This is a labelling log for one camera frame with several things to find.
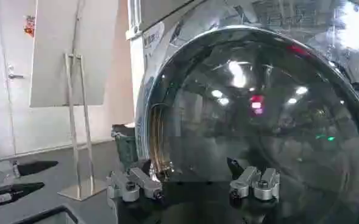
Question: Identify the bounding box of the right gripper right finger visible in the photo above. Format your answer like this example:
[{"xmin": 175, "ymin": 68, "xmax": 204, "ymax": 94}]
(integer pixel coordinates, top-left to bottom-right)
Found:
[{"xmin": 226, "ymin": 157, "xmax": 281, "ymax": 202}]

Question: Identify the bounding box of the red wall sticker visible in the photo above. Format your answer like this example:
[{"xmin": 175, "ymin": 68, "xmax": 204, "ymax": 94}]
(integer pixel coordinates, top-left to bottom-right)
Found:
[{"xmin": 23, "ymin": 15, "xmax": 36, "ymax": 38}]

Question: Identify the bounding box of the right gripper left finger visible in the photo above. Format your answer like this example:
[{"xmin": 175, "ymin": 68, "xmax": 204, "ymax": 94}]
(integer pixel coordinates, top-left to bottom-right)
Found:
[{"xmin": 105, "ymin": 159, "xmax": 165, "ymax": 203}]

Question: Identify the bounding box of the white board on steel stand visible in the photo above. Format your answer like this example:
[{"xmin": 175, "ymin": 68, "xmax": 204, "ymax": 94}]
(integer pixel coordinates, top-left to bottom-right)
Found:
[{"xmin": 29, "ymin": 0, "xmax": 119, "ymax": 202}]

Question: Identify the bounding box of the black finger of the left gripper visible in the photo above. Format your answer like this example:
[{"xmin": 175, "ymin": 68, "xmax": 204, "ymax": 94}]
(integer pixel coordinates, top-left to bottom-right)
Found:
[
  {"xmin": 0, "ymin": 181, "xmax": 46, "ymax": 211},
  {"xmin": 12, "ymin": 160, "xmax": 59, "ymax": 179}
]

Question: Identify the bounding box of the round glass dryer door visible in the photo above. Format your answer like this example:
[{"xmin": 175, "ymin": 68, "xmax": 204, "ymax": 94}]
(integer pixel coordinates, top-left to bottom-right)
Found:
[{"xmin": 134, "ymin": 25, "xmax": 359, "ymax": 224}]

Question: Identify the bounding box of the silver door handle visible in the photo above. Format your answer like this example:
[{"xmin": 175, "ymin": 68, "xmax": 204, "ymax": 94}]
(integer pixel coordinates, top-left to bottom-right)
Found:
[{"xmin": 7, "ymin": 63, "xmax": 25, "ymax": 80}]

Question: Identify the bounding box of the grey dryer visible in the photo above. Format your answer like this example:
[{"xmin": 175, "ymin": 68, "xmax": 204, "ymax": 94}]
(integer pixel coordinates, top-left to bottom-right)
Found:
[{"xmin": 126, "ymin": 0, "xmax": 359, "ymax": 224}]

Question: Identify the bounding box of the black-rimmed basket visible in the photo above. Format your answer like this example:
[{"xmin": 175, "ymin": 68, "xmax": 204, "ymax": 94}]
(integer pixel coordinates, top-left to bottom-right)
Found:
[{"xmin": 12, "ymin": 205, "xmax": 80, "ymax": 224}]

